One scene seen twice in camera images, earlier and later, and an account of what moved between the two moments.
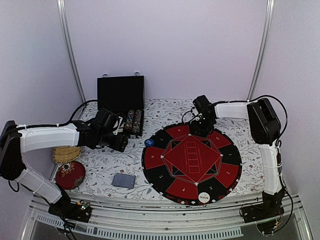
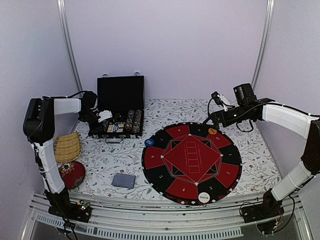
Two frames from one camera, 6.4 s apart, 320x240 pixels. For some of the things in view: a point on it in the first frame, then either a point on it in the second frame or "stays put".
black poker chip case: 125,96 stays put
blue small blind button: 149,142 stays put
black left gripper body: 105,140 → 93,127
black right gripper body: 205,125 → 242,115
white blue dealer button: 204,197 stays put
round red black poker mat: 181,165 stays put
